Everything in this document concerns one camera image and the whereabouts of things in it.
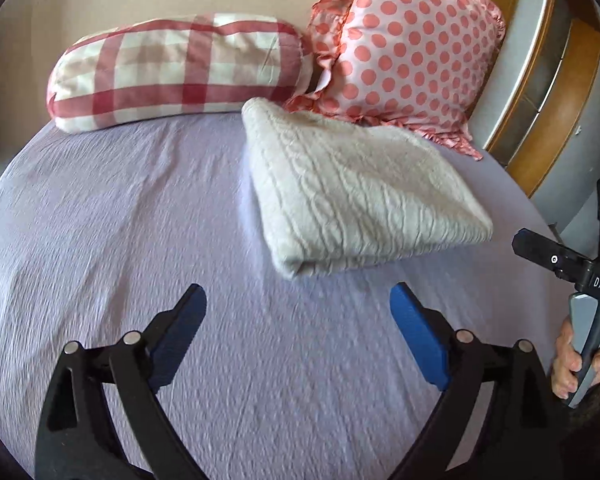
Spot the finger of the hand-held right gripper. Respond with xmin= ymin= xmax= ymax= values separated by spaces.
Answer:
xmin=511 ymin=228 xmax=593 ymax=281

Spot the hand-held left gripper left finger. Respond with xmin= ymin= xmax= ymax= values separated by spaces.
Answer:
xmin=34 ymin=283 xmax=208 ymax=480

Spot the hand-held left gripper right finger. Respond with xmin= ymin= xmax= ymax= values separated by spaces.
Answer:
xmin=389 ymin=282 xmax=571 ymax=480

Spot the white cable-knit sweater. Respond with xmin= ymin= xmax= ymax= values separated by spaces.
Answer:
xmin=241 ymin=97 xmax=496 ymax=279

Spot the person's right hand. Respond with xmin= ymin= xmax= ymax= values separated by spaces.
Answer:
xmin=550 ymin=316 xmax=600 ymax=401

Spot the lilac bed sheet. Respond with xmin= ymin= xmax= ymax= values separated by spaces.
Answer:
xmin=0 ymin=110 xmax=571 ymax=480

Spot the wooden bed headboard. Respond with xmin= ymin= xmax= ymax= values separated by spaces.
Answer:
xmin=477 ymin=0 xmax=600 ymax=198

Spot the pink polka dot pillow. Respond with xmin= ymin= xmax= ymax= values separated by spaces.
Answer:
xmin=284 ymin=0 xmax=507 ymax=161

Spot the red checked pillow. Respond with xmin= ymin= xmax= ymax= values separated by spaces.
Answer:
xmin=46 ymin=13 xmax=315 ymax=134

